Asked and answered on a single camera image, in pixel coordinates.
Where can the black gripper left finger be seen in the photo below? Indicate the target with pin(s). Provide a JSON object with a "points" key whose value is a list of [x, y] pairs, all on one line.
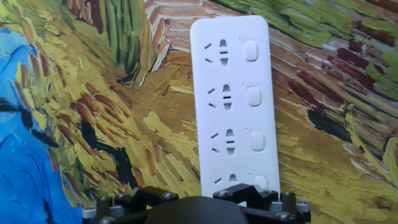
{"points": [[155, 194]]}

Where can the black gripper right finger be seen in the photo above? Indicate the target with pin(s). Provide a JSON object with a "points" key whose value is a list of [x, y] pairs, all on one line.
{"points": [[242, 193]]}

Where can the white four-socket power strip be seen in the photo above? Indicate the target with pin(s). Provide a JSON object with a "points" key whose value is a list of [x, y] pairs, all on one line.
{"points": [[236, 118]]}

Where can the painted wheatfield print cloth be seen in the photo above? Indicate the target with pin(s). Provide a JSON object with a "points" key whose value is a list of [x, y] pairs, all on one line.
{"points": [[109, 109]]}

